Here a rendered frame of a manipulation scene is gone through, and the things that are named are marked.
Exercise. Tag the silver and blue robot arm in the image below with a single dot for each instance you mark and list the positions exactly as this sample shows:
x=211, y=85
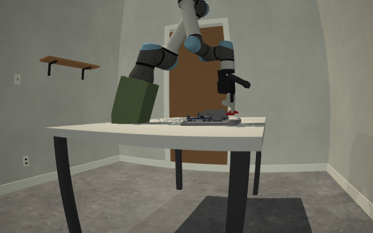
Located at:
x=165, y=57

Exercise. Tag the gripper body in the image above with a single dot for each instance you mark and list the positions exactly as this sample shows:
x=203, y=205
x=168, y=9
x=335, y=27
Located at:
x=224, y=87

